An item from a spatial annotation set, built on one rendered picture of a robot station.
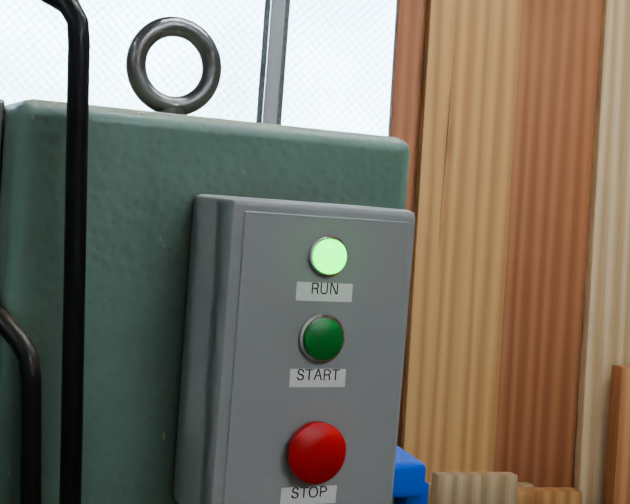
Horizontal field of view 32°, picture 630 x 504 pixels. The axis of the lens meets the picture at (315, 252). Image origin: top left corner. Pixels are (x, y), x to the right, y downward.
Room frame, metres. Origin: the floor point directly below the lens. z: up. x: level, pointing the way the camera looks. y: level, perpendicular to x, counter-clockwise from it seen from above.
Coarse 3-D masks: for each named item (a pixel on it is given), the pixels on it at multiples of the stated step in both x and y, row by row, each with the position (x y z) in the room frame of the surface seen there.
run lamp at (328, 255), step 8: (320, 240) 0.52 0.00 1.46; (328, 240) 0.52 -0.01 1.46; (336, 240) 0.53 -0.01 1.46; (312, 248) 0.52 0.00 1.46; (320, 248) 0.52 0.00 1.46; (328, 248) 0.52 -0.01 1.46; (336, 248) 0.52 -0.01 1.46; (344, 248) 0.53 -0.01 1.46; (312, 256) 0.52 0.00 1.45; (320, 256) 0.52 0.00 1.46; (328, 256) 0.52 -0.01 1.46; (336, 256) 0.52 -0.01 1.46; (344, 256) 0.53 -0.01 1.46; (312, 264) 0.52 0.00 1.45; (320, 264) 0.52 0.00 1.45; (328, 264) 0.52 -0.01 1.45; (336, 264) 0.52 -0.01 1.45; (344, 264) 0.53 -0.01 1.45; (320, 272) 0.52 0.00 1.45; (328, 272) 0.52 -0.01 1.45; (336, 272) 0.53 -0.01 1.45
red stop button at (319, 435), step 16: (304, 432) 0.52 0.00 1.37; (320, 432) 0.52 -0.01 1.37; (336, 432) 0.52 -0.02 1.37; (288, 448) 0.52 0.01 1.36; (304, 448) 0.52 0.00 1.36; (320, 448) 0.52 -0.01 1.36; (336, 448) 0.52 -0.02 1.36; (288, 464) 0.52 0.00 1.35; (304, 464) 0.52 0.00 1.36; (320, 464) 0.52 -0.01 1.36; (336, 464) 0.52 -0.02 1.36; (304, 480) 0.52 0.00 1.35; (320, 480) 0.52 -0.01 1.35
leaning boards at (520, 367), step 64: (448, 0) 1.95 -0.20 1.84; (512, 0) 1.98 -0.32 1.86; (576, 0) 2.05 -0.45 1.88; (448, 64) 1.94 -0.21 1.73; (512, 64) 1.97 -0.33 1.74; (576, 64) 2.05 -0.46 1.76; (448, 128) 1.94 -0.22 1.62; (512, 128) 1.97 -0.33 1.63; (576, 128) 2.05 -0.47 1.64; (448, 192) 1.93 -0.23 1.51; (512, 192) 2.00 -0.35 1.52; (576, 192) 2.04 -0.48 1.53; (448, 256) 1.93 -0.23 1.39; (512, 256) 2.00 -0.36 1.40; (576, 256) 2.04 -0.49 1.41; (448, 320) 1.92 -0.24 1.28; (512, 320) 2.00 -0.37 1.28; (576, 320) 2.03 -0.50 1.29; (448, 384) 1.92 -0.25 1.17; (512, 384) 1.99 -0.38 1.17; (576, 384) 2.03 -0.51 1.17; (448, 448) 1.92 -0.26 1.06; (512, 448) 1.99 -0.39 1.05; (576, 448) 2.02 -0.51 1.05
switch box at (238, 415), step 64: (192, 256) 0.56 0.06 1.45; (256, 256) 0.51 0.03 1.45; (384, 256) 0.54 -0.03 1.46; (192, 320) 0.55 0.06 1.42; (256, 320) 0.51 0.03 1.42; (384, 320) 0.54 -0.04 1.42; (192, 384) 0.54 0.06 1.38; (256, 384) 0.52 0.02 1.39; (384, 384) 0.54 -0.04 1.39; (192, 448) 0.54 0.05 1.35; (256, 448) 0.52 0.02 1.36; (384, 448) 0.55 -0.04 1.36
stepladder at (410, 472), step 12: (396, 456) 1.38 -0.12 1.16; (408, 456) 1.39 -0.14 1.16; (396, 468) 1.34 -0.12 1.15; (408, 468) 1.35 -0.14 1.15; (420, 468) 1.35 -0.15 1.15; (396, 480) 1.34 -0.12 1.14; (408, 480) 1.35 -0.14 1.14; (420, 480) 1.35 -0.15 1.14; (396, 492) 1.34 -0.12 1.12; (408, 492) 1.35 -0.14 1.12; (420, 492) 1.35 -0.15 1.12
